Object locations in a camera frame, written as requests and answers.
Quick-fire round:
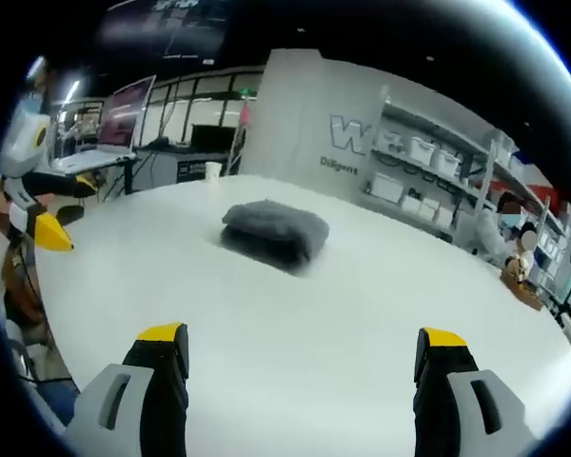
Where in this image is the group of white storage bins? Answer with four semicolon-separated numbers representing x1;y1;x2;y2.
370;132;465;225

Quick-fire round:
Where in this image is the grey towel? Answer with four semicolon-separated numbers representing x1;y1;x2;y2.
220;199;331;275

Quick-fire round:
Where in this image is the brown wooden box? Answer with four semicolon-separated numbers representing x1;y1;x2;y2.
501;255;544;311

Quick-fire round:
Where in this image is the grey metal shelf rack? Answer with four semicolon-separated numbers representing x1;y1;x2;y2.
361;85;571;306

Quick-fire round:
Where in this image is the white side desk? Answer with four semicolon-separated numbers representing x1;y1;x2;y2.
51;147;139;197

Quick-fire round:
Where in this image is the large pink display screen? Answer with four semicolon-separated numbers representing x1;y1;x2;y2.
96;75;156;149

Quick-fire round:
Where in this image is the black computer monitor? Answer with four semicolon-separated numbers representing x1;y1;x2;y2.
189;124;237;149

